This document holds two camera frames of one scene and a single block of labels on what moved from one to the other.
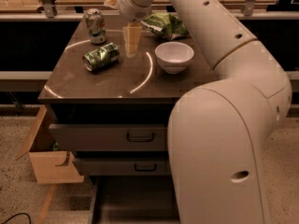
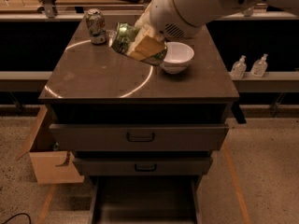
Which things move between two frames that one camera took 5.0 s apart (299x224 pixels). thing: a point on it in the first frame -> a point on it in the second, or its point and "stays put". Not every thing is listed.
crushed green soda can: [101, 58] -> [121, 37]
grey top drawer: [112, 137] stays put
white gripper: [135, 10] -> [165, 16]
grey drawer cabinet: [110, 113] stays put
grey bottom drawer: [134, 199] stays put
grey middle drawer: [124, 166] stays put
